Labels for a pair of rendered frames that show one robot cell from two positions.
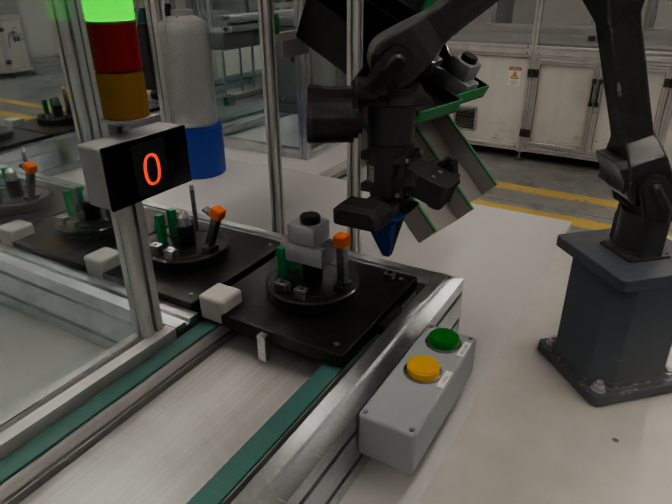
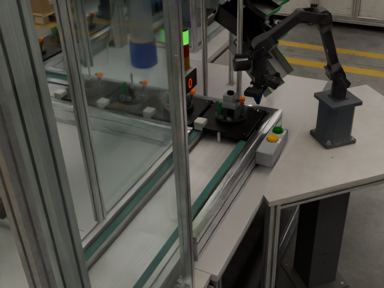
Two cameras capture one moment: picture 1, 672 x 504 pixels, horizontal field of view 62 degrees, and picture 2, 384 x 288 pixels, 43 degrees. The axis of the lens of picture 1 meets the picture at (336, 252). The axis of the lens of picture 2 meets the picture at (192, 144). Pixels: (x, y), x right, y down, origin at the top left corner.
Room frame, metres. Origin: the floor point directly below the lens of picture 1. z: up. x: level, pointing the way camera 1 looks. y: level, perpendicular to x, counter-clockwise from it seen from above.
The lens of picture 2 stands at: (-1.09, 0.32, 2.01)
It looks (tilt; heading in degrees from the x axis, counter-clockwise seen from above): 32 degrees down; 356
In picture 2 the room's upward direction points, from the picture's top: 3 degrees counter-clockwise
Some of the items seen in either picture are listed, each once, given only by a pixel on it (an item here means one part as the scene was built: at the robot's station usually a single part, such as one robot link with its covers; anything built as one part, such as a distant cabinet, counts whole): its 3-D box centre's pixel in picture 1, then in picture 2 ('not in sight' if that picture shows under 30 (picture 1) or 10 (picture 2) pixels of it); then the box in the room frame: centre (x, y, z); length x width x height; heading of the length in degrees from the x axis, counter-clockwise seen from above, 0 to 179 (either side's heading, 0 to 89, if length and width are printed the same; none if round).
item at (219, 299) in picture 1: (220, 303); (200, 124); (0.71, 0.17, 0.97); 0.05 x 0.05 x 0.04; 59
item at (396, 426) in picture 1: (421, 390); (272, 145); (0.56, -0.11, 0.93); 0.21 x 0.07 x 0.06; 149
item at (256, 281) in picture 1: (313, 296); (230, 119); (0.74, 0.04, 0.96); 0.24 x 0.24 x 0.02; 59
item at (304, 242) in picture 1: (304, 235); (228, 98); (0.74, 0.05, 1.06); 0.08 x 0.04 x 0.07; 60
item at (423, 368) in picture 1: (422, 370); (272, 139); (0.56, -0.11, 0.96); 0.04 x 0.04 x 0.02
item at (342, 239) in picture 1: (337, 257); (240, 105); (0.72, 0.00, 1.04); 0.04 x 0.02 x 0.08; 59
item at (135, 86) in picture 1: (123, 93); (183, 62); (0.64, 0.23, 1.28); 0.05 x 0.05 x 0.05
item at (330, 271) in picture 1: (313, 285); (230, 115); (0.74, 0.04, 0.98); 0.14 x 0.14 x 0.02
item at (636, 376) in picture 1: (618, 312); (335, 118); (0.69, -0.41, 0.96); 0.15 x 0.15 x 0.20; 13
